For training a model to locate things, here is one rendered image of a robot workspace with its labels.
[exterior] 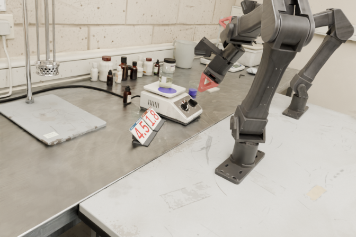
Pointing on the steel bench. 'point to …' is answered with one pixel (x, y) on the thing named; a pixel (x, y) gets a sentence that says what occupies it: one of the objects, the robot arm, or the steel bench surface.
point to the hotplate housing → (166, 106)
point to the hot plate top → (163, 92)
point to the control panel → (188, 106)
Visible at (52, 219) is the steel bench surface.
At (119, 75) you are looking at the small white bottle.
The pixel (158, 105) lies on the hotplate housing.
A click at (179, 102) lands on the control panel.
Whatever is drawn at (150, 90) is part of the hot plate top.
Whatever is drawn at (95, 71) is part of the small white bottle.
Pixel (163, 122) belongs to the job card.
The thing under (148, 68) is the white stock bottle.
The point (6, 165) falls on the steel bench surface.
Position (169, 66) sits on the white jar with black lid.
